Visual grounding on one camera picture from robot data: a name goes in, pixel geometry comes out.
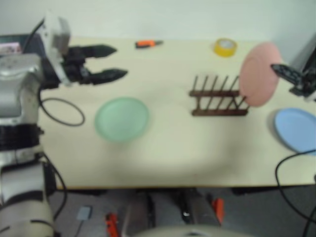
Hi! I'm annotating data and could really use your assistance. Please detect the beige rounded robot torso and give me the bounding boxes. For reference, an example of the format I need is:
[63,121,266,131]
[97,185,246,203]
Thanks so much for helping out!
[130,224,249,237]

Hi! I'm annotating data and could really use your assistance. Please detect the black table frame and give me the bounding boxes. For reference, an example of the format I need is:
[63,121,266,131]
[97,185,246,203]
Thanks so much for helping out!
[56,186,316,196]

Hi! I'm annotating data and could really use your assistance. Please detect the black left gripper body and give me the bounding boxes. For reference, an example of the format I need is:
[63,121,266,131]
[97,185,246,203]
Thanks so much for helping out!
[60,46,97,86]

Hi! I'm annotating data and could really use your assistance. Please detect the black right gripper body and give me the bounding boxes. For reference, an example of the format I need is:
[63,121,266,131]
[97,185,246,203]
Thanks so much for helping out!
[289,67,316,98]

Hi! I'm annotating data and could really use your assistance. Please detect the thin black left camera cable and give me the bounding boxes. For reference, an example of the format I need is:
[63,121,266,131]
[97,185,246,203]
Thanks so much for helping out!
[22,19,47,54]

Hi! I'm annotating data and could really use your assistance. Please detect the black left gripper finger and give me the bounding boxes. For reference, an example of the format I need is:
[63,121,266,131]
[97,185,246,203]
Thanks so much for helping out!
[79,44,118,59]
[88,68,129,86]

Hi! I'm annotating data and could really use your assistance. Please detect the small red black device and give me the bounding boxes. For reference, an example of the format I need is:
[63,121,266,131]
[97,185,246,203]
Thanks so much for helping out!
[104,212,118,237]

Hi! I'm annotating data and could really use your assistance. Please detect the green plate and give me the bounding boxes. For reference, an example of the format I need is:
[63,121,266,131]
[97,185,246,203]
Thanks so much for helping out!
[94,96,151,143]

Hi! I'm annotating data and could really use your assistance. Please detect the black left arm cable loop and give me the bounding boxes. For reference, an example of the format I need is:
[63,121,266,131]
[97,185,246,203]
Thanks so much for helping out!
[39,98,85,127]

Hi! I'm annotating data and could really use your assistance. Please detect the pink plate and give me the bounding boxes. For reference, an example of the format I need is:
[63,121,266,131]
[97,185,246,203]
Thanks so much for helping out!
[239,41,283,108]

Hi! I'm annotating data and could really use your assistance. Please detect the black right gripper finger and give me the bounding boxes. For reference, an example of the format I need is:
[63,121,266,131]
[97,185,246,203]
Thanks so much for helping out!
[270,63,304,87]

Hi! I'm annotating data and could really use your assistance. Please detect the grey foot pedal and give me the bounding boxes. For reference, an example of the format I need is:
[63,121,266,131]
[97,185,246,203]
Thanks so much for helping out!
[77,205,93,221]

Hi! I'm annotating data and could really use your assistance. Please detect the black left shoulder cable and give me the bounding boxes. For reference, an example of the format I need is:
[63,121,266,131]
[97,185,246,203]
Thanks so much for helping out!
[42,153,68,221]

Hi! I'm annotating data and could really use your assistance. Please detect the grey rounded robot leg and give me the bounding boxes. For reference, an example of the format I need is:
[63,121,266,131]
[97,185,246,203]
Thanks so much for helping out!
[184,189,223,227]

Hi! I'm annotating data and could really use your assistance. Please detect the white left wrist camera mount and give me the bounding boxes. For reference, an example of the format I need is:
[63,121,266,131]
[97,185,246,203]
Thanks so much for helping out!
[41,15,73,86]

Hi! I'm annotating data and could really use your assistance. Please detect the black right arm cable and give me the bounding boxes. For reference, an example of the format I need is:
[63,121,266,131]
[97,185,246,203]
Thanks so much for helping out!
[275,150,316,237]

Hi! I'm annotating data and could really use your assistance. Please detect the brown wooden dish rack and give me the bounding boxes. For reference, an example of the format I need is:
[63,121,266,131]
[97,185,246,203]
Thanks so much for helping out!
[189,75,250,117]

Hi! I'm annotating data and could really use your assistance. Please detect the yellow tape roll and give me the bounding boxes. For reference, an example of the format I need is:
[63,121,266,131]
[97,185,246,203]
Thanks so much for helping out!
[213,38,237,58]

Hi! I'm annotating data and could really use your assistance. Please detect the orange metal bracket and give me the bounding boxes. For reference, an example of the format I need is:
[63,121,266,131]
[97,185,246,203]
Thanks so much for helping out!
[211,197,226,223]

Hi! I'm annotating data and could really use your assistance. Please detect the dark rounded robot leg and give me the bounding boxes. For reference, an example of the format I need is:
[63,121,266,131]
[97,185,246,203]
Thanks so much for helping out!
[145,190,182,227]

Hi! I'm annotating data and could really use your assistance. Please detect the blue plate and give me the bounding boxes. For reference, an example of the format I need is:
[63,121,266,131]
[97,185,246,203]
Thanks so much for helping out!
[274,107,316,157]

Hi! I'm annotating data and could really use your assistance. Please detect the orange black pliers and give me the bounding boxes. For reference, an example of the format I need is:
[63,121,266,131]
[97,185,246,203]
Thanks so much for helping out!
[134,39,164,49]

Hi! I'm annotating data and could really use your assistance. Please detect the open laptop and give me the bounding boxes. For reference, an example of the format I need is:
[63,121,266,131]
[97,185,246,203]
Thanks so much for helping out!
[0,34,44,58]

